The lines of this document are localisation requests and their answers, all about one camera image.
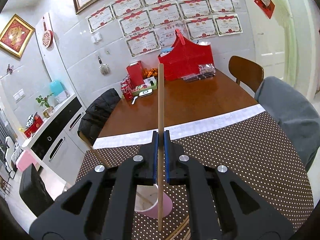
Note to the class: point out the pink towel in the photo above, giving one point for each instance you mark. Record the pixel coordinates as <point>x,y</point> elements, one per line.
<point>24,160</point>

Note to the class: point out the red cola can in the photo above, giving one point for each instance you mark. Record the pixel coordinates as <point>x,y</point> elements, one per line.
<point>126,91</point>

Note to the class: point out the chair with black jacket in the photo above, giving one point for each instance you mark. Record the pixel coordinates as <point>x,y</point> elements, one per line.
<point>97,114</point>

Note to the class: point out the brown polka dot tablecloth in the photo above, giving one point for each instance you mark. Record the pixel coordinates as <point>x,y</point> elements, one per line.
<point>255,149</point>

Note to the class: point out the red diamond door decoration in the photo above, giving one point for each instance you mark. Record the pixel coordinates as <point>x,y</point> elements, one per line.
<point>267,6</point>

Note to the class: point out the green door curtain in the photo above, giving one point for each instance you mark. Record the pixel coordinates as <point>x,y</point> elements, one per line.
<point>288,15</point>

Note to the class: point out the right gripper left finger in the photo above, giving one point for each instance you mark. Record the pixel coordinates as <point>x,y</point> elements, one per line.
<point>102,204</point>

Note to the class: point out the brown wooden chair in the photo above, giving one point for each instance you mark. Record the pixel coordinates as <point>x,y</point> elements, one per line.
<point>246,71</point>

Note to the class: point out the red round hanging ornament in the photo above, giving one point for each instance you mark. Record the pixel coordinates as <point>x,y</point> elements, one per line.
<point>47,36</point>

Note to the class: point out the hanging brush on wall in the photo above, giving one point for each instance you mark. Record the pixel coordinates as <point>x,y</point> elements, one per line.
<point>104,68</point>

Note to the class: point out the plastic snack bag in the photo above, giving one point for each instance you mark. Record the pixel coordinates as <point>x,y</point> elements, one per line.
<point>205,71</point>

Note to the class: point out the white black sideboard cabinet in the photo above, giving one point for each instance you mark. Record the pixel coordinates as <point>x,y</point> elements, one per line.
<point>56,144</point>

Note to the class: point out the wooden chopstick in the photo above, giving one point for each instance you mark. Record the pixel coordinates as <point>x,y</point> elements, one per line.
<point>160,143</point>
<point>177,231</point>
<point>187,235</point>
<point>87,142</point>

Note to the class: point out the red basket on cabinet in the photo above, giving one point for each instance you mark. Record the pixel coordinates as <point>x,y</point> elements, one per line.
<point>34,122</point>

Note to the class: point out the pink cylindrical cup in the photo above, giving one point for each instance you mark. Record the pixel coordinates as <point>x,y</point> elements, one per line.
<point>146,202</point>

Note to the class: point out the red basket box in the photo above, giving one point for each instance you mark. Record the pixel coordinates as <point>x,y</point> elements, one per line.
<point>184,58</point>

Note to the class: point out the small potted plant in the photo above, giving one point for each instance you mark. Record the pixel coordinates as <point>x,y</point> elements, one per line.
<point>43,101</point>

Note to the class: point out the teal humidifier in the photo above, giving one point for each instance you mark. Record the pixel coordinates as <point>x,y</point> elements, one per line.
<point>58,90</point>

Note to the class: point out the gold framed red picture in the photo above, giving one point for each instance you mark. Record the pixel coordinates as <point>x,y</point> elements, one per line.
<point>16,35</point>

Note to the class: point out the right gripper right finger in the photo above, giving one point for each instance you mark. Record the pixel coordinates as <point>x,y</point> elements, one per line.
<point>221,205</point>

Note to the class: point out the red tall box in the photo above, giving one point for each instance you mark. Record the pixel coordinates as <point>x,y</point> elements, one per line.
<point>135,72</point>

